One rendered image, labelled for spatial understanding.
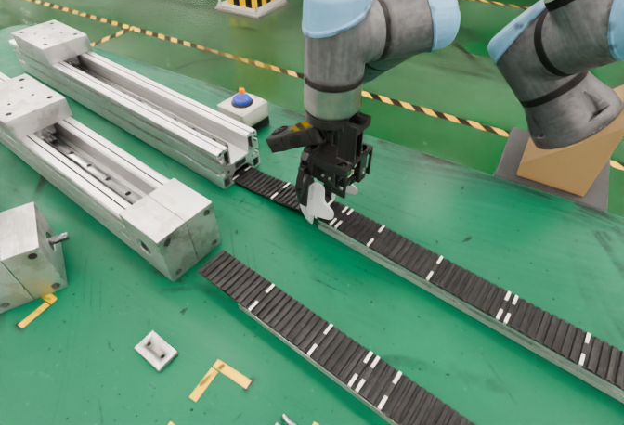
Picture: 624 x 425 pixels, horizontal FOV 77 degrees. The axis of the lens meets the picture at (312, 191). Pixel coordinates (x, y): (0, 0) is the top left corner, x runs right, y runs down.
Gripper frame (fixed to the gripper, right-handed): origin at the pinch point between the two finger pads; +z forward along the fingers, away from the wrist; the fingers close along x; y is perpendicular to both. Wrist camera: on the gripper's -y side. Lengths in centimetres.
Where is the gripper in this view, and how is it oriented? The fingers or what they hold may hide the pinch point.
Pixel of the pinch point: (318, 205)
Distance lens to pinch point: 67.7
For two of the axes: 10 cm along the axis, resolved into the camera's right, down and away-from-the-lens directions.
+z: 0.0, 7.3, 6.9
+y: 8.0, 4.2, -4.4
